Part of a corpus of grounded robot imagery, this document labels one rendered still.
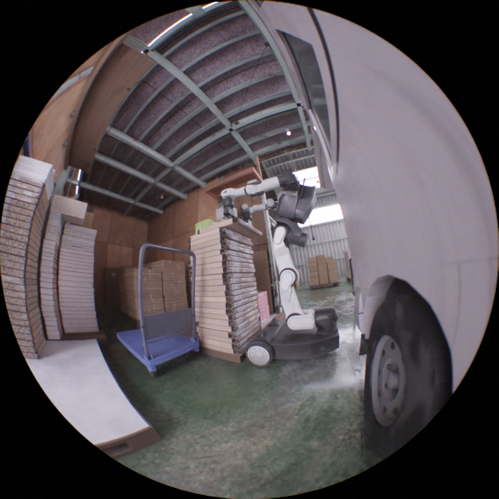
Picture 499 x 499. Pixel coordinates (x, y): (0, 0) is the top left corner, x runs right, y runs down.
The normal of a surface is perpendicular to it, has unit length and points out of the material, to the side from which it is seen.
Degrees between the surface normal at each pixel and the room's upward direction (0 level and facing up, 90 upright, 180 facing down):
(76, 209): 90
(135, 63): 180
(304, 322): 90
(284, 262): 90
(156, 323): 98
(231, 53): 180
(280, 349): 90
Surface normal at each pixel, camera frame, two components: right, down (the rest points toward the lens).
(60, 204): 0.88, -0.17
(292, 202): -0.47, 0.04
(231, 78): 0.10, 0.97
